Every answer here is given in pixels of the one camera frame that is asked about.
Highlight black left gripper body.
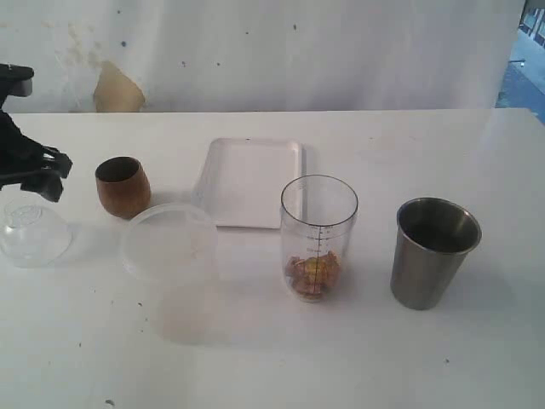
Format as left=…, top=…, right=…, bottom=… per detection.
left=1, top=63, right=47, bottom=187

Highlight brown wooden cup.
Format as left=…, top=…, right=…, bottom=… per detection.
left=95, top=156, right=152, bottom=220

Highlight clear dome shaker lid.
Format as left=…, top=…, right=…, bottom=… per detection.
left=1, top=202, right=72, bottom=268

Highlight translucent plastic lidded container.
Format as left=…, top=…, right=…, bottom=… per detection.
left=119, top=203, right=218, bottom=344

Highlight wooden block pieces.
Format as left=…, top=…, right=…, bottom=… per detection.
left=284, top=251, right=341, bottom=299

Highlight stainless steel tumbler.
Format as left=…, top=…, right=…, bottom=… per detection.
left=390, top=197, right=482, bottom=310

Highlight white rectangular tray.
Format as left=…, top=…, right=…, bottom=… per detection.
left=192, top=138, right=305, bottom=229

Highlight clear graduated shaker cup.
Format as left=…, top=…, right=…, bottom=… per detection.
left=280, top=175, right=359, bottom=302

